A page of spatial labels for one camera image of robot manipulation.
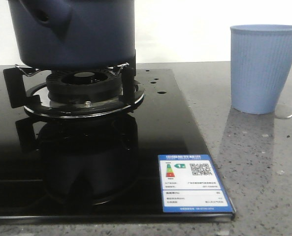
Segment dark blue cooking pot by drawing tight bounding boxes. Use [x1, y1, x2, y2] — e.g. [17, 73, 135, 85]
[8, 0, 135, 70]

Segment black gas burner head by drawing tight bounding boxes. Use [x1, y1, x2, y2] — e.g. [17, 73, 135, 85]
[46, 69, 122, 104]

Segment black glass gas stove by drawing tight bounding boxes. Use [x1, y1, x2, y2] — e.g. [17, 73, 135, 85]
[0, 69, 235, 224]

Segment black pot support grate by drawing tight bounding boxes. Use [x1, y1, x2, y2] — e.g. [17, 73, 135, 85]
[3, 58, 144, 119]

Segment light blue ribbed cup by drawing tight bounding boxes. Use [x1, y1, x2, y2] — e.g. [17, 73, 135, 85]
[230, 24, 292, 115]

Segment blue energy efficiency label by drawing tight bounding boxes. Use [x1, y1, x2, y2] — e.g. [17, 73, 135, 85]
[158, 154, 234, 214]

